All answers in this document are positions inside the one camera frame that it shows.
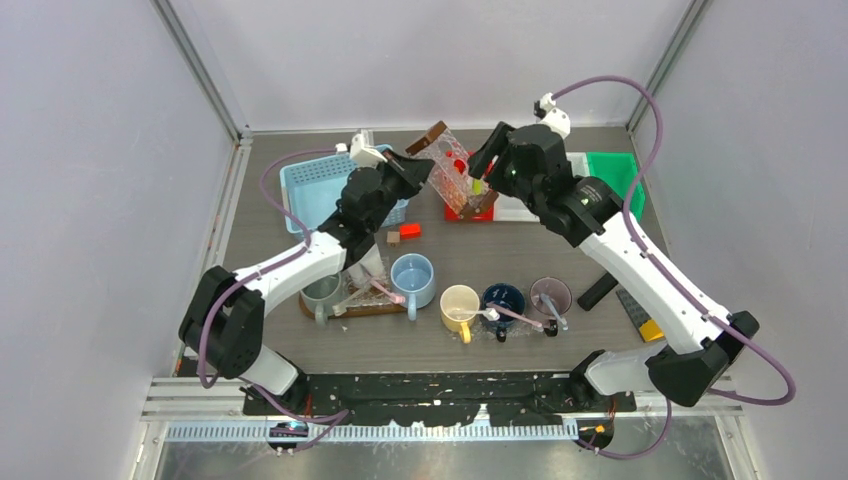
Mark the light blue perforated basket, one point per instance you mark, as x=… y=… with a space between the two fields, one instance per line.
x=312 y=189

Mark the light blue mug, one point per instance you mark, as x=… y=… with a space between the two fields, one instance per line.
x=413 y=276

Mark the mauve mug black handle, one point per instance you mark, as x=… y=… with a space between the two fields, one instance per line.
x=550 y=285

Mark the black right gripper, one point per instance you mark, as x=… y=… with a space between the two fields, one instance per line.
x=482 y=157

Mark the brown wooden holder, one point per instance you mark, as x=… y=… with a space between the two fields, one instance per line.
x=413 y=150

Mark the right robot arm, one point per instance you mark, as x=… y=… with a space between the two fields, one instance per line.
x=695 y=352

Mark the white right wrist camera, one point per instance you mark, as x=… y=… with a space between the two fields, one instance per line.
x=548 y=113

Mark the orange block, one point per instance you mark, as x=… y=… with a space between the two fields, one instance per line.
x=410 y=231

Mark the white plastic bin left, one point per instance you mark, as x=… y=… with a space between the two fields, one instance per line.
x=513 y=212

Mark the yellow toy brick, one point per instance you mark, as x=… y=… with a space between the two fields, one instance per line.
x=650 y=331

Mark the dark grey studded baseplate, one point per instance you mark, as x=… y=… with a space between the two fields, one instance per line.
x=635 y=312

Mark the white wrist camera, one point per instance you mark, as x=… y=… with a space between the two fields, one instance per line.
x=361 y=150
x=548 y=113

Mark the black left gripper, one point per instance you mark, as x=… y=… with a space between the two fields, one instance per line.
x=413 y=171

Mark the oval wooden tray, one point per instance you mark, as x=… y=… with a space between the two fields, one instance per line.
x=371 y=310

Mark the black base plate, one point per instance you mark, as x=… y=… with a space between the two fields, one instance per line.
x=434 y=399

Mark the red plastic bin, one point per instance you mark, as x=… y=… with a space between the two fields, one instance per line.
x=461 y=204

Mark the small wooden cube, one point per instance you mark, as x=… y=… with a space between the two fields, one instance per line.
x=393 y=238

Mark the clear textured acrylic holder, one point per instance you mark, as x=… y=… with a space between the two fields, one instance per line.
x=349 y=287

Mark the black microphone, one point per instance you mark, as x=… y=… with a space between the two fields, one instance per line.
x=597 y=291

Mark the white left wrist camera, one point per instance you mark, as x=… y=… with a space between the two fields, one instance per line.
x=361 y=150

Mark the pink toothbrush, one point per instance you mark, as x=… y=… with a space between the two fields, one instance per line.
x=394 y=297
x=502 y=311

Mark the cream mug yellow handle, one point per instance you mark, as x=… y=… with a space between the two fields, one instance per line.
x=458 y=307

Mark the grey-green mug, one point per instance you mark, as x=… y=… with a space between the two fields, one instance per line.
x=319 y=298

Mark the clear textured oval tray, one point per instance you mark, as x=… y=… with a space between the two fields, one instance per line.
x=523 y=331

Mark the dark blue mug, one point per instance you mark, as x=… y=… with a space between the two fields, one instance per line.
x=508 y=297

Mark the green plastic bin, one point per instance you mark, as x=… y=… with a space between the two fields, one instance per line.
x=618 y=170

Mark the white toothpaste tube red cap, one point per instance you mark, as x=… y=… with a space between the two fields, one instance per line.
x=358 y=275

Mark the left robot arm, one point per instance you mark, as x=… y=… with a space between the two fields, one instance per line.
x=225 y=318

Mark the grey toothbrush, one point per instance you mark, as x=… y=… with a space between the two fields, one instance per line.
x=555 y=307

